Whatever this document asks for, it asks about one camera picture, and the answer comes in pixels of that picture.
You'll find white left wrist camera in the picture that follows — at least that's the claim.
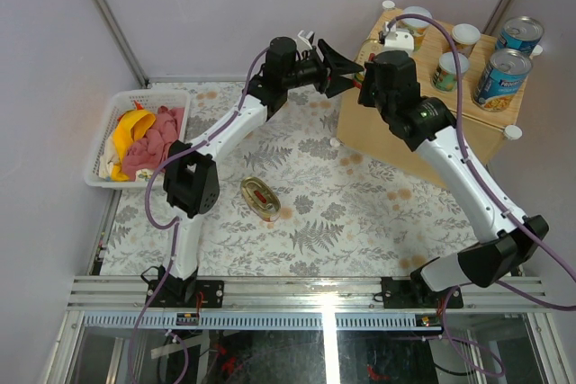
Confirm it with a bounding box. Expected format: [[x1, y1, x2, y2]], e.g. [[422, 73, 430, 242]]
[[295, 30, 315, 58]]

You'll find yellow jar white lid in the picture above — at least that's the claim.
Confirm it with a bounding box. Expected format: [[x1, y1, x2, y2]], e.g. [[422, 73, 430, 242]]
[[451, 23, 482, 58]]

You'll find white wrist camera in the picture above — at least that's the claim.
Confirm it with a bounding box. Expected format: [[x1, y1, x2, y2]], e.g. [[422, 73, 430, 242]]
[[295, 30, 315, 58], [379, 30, 414, 55]]

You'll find white patterned cloth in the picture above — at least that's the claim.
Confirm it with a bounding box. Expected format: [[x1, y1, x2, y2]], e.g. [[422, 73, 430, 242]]
[[98, 152, 158, 182]]

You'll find pink cloth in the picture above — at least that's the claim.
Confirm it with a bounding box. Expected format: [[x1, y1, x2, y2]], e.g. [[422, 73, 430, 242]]
[[126, 106, 185, 171]]

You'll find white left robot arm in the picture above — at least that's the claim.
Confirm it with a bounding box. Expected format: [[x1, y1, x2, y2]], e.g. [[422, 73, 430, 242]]
[[145, 34, 362, 308]]

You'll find gold oval fish tin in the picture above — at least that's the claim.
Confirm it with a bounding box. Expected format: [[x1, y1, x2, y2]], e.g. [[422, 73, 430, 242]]
[[355, 39, 383, 67]]

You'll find yellow cloth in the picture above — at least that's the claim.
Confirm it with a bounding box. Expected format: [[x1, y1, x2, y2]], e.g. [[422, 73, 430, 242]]
[[112, 109, 156, 164]]

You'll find dark green small can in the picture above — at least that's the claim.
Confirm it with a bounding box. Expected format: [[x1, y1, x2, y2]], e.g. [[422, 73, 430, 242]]
[[432, 52, 457, 92]]

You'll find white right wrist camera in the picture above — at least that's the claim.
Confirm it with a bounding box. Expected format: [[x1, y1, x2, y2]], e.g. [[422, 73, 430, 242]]
[[379, 30, 414, 55]]

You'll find blue soup can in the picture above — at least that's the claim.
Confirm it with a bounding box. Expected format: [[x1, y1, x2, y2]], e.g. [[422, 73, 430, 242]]
[[495, 16, 545, 56], [472, 49, 533, 112]]

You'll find wooden cube cabinet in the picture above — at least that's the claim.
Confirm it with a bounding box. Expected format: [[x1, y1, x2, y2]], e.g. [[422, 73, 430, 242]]
[[337, 26, 526, 186]]

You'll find white plastic laundry basket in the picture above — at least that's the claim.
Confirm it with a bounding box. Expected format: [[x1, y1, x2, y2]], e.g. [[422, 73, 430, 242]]
[[84, 89, 191, 190]]

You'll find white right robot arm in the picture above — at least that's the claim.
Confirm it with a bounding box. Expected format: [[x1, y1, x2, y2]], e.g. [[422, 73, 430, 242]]
[[358, 50, 549, 308]]

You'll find aluminium frame rail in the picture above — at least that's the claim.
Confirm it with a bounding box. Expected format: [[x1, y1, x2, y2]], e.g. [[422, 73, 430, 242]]
[[67, 274, 552, 331]]

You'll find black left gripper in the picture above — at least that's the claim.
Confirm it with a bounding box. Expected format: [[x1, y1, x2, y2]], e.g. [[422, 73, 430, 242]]
[[279, 38, 358, 94]]

